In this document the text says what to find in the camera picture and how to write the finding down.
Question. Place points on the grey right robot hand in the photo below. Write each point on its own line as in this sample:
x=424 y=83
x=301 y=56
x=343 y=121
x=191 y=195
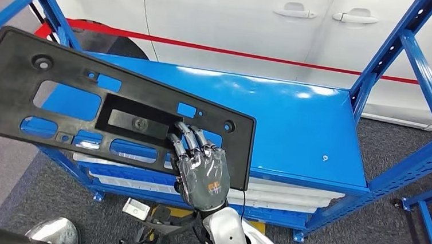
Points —
x=204 y=177

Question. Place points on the blue plastic bin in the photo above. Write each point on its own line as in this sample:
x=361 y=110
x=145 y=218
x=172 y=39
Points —
x=121 y=171

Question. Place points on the yellow floor tape square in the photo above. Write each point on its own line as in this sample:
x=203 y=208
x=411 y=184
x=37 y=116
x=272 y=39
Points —
x=258 y=227

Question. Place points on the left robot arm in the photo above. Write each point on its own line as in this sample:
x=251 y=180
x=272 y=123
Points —
x=54 y=233

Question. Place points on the white car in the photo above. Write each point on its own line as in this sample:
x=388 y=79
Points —
x=227 y=15

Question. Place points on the red barrier belt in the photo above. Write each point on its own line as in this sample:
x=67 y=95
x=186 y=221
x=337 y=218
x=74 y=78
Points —
x=43 y=30
x=243 y=55

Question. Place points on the black plastic panel part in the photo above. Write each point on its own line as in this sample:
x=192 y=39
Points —
x=146 y=89

